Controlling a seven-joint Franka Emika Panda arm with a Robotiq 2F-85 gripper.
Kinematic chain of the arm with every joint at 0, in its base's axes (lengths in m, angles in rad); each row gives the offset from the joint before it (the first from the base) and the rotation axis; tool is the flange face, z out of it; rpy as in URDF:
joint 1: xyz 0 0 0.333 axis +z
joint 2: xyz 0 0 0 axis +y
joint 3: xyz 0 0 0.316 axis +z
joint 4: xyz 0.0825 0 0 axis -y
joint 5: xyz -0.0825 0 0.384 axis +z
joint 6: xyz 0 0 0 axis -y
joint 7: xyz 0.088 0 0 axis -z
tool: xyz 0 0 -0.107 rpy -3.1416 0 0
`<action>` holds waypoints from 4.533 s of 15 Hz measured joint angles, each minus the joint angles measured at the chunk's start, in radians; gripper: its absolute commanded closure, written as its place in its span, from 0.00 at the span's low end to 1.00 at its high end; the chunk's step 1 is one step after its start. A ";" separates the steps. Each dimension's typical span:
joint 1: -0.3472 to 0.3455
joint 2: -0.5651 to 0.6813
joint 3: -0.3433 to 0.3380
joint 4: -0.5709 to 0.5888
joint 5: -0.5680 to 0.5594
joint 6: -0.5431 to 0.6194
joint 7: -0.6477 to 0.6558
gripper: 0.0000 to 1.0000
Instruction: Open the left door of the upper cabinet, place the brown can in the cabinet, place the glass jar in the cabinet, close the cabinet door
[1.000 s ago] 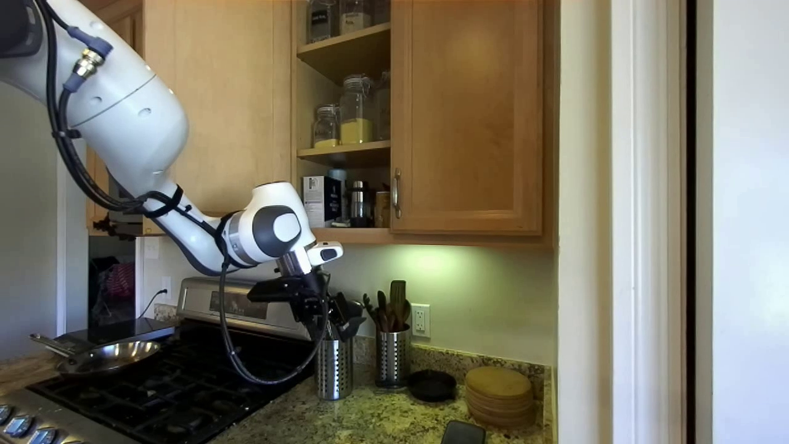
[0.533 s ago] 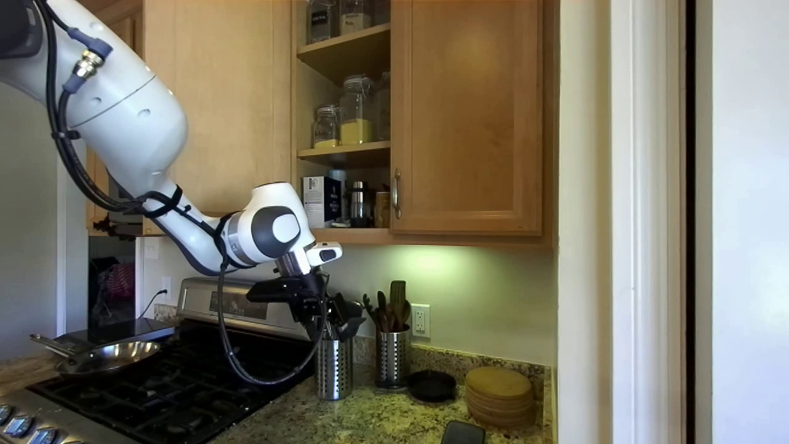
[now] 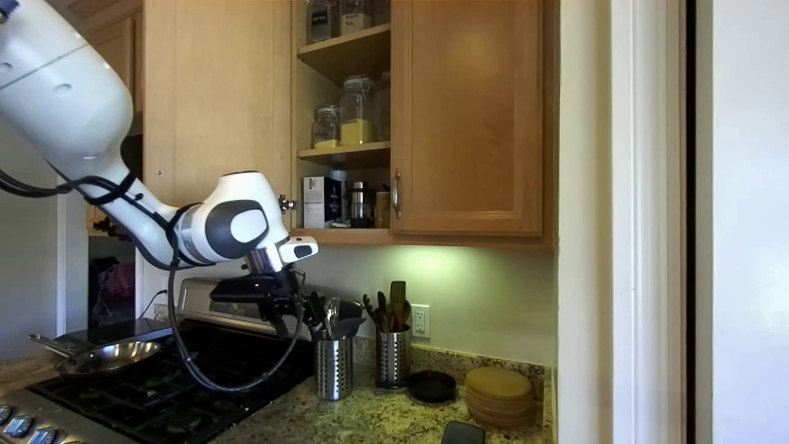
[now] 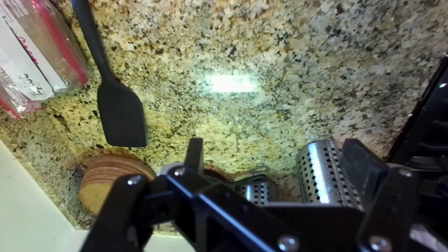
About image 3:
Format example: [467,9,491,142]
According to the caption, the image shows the steel frying pan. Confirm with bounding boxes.
[28,330,162,379]

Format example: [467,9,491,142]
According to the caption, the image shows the white carton box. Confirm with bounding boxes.
[300,173,329,233]

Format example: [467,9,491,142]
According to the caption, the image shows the black plastic spoon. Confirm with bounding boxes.
[333,298,369,342]

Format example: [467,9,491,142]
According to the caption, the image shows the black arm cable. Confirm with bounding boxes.
[0,169,306,397]

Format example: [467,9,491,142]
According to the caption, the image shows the brown spice can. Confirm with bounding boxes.
[372,185,395,229]

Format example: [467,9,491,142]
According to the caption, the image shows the metal serving spoon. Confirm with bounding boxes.
[319,295,343,342]

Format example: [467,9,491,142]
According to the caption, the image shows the tall jar yellow contents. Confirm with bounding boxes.
[338,75,377,150]

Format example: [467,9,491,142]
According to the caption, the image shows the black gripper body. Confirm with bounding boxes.
[258,290,311,342]

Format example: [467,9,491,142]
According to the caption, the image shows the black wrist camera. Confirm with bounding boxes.
[207,271,303,308]

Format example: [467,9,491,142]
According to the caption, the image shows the black plastic turner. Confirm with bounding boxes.
[383,280,414,334]

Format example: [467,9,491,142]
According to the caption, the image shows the wooden cutting board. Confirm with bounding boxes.
[0,356,64,400]

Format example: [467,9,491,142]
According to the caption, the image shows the white door frame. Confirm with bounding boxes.
[609,0,689,444]

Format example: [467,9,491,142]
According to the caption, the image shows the light wooden cabinet door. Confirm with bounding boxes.
[141,0,296,211]
[386,0,547,242]

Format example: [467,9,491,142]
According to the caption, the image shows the wooden cabinet body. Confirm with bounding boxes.
[291,0,562,252]

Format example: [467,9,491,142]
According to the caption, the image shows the pale spice jar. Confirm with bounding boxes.
[338,0,372,38]

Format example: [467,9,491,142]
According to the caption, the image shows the small perforated steel holder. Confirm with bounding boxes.
[375,327,414,390]

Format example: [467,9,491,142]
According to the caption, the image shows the dark spice jar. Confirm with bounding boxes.
[303,0,340,47]

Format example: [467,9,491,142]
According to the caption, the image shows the small black bowl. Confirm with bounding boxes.
[406,367,459,404]

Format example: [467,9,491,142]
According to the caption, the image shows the steel glass pepper grinder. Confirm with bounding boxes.
[346,180,375,229]

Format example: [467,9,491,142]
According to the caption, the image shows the short jar yellow contents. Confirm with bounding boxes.
[308,101,343,153]

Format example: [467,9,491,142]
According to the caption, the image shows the large perforated steel utensil holder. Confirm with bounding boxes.
[312,334,356,404]

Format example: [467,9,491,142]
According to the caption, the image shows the black utensil handle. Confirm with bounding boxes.
[360,290,388,335]

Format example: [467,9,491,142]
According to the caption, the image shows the white wall outlet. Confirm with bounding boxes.
[408,301,433,343]

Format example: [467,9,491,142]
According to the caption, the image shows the white room door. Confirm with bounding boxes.
[709,0,789,444]

